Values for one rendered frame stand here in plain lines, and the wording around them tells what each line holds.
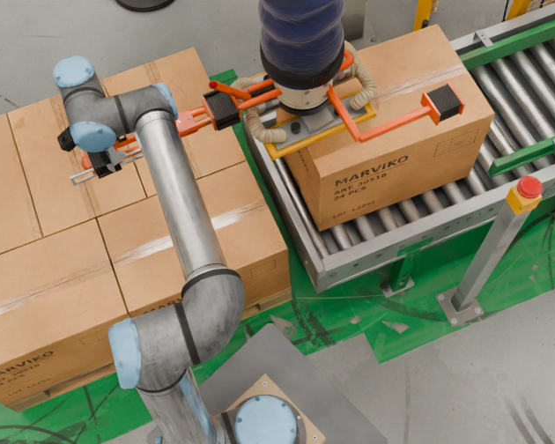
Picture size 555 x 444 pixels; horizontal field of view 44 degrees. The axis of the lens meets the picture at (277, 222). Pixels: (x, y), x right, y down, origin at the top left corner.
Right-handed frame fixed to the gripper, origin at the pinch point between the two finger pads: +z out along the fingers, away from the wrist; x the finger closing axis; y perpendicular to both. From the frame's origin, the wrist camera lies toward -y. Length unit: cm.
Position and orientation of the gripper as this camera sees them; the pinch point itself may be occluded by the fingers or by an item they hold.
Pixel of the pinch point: (106, 156)
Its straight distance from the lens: 194.0
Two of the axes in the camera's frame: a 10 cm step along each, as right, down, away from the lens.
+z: 0.4, 4.3, 9.0
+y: 9.1, -3.9, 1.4
